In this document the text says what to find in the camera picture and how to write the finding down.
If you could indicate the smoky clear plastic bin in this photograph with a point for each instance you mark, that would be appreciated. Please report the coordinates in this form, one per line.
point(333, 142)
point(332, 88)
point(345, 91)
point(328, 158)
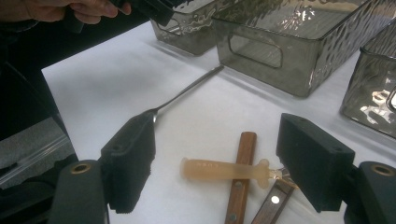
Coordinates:
point(295, 71)
point(190, 37)
point(370, 93)

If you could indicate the metal spoon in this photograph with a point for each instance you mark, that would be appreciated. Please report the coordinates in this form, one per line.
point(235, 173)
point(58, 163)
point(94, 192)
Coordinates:
point(186, 90)

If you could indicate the white table sheet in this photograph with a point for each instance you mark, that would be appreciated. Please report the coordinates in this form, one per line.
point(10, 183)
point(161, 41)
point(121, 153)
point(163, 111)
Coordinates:
point(109, 77)

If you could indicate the metal floor rail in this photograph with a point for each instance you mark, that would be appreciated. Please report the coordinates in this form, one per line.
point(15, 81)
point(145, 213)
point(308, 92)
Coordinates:
point(31, 161)

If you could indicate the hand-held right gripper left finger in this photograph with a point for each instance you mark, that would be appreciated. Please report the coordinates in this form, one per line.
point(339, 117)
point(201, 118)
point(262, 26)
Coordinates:
point(130, 161)

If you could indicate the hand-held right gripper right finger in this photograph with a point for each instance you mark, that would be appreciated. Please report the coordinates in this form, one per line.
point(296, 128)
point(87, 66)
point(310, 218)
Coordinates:
point(314, 161)

